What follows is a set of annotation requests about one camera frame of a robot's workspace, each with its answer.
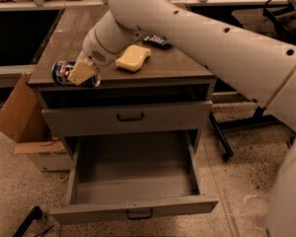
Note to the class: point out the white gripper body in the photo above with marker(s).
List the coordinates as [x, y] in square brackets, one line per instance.
[93, 51]

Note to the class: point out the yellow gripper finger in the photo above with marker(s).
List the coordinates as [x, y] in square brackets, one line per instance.
[81, 72]

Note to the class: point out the blue pepsi can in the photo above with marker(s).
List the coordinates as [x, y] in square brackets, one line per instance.
[60, 71]

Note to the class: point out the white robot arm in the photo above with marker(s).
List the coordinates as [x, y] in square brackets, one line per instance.
[260, 68]

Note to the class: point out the closed grey upper drawer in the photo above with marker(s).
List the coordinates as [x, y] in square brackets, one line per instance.
[127, 119]

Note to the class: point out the grey drawer cabinet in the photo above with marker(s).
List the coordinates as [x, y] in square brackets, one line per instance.
[166, 77]

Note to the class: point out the open grey lower drawer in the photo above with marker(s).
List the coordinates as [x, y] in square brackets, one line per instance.
[133, 177]

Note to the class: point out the yellow sponge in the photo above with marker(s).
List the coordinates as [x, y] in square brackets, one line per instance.
[133, 58]

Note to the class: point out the blue snack bag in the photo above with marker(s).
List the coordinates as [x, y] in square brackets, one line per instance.
[157, 42]

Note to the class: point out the brown cardboard box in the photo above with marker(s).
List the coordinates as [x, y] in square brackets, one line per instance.
[21, 120]

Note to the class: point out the black side table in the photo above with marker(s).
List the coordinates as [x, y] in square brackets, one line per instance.
[250, 19]

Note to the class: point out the black bar on floor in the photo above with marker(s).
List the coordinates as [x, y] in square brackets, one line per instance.
[35, 214]

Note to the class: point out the black bag on table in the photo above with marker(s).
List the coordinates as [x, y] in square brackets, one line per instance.
[284, 20]

